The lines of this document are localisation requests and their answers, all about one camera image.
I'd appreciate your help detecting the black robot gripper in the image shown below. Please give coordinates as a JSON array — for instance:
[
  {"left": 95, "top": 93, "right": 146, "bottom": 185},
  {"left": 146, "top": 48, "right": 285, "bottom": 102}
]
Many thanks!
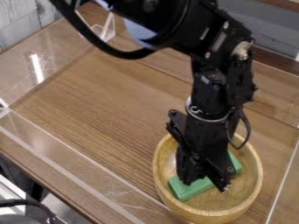
[{"left": 166, "top": 109, "right": 237, "bottom": 193}]

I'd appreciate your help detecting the green rectangular block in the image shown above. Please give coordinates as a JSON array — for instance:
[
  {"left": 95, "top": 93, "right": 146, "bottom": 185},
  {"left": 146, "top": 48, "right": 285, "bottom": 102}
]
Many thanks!
[{"left": 167, "top": 152, "right": 243, "bottom": 202}]

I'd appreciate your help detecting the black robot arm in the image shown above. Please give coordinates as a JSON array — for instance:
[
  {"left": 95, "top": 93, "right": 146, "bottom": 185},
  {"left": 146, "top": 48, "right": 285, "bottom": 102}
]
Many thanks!
[{"left": 97, "top": 0, "right": 258, "bottom": 192}]

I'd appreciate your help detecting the brown wooden bowl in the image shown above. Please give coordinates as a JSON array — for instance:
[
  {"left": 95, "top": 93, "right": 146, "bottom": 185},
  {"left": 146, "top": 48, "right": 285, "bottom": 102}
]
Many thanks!
[{"left": 154, "top": 134, "right": 263, "bottom": 224}]

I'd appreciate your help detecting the black cable bottom left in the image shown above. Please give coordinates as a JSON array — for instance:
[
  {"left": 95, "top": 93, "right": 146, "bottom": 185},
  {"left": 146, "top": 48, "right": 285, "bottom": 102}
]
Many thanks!
[{"left": 0, "top": 199, "right": 58, "bottom": 224}]

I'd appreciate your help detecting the clear acrylic corner bracket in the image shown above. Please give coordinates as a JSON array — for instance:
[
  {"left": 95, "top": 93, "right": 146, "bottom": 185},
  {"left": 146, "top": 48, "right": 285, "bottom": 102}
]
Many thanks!
[{"left": 75, "top": 10, "right": 117, "bottom": 42}]

